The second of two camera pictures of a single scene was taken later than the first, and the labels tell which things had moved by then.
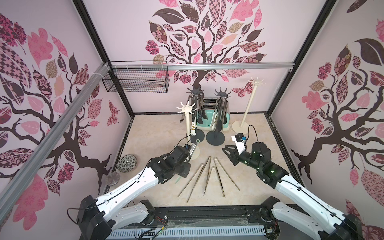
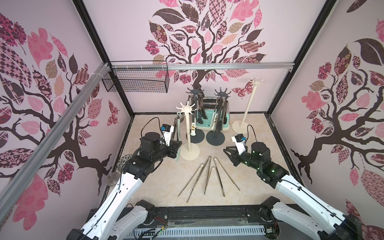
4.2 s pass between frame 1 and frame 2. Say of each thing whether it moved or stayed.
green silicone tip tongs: moved
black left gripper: moved
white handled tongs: stayed
